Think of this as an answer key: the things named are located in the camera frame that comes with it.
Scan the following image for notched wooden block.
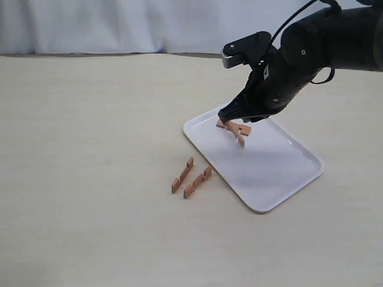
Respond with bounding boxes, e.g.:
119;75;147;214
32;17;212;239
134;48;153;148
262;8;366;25
216;120;251;136

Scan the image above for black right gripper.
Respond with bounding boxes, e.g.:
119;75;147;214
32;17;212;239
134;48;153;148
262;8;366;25
217;52;317;123

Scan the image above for white backdrop curtain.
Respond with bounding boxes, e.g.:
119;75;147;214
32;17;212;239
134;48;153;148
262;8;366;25
0;0;383;57

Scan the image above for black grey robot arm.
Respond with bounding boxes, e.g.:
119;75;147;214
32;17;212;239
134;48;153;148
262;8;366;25
218;1;382;123

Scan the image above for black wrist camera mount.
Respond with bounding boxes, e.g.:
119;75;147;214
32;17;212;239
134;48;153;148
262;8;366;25
221;31;272;69

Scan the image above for wooden notched piece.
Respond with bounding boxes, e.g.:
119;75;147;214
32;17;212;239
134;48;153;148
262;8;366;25
171;157;194;194
227;123;245;148
183;166;212;199

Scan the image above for white plastic tray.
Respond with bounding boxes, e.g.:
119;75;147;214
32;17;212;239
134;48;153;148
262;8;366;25
183;108;324;213

